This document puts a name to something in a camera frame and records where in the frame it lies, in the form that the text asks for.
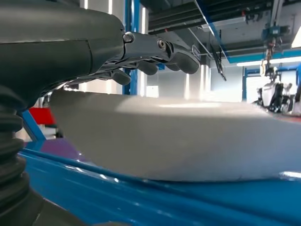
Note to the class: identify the blue metal shelf rack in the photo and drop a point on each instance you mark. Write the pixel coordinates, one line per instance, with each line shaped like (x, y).
(164, 206)

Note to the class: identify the white humanoid robot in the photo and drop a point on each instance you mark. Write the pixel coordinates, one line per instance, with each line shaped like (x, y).
(270, 93)

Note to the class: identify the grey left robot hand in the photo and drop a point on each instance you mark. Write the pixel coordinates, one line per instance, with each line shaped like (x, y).
(47, 46)

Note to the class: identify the blue overhead hoist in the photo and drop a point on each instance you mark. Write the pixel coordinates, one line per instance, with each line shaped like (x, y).
(274, 31)

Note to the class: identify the red barrier belt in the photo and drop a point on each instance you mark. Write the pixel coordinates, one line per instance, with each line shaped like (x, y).
(42, 116)

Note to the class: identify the black hanging monitor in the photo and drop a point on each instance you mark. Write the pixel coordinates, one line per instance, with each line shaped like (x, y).
(219, 65)

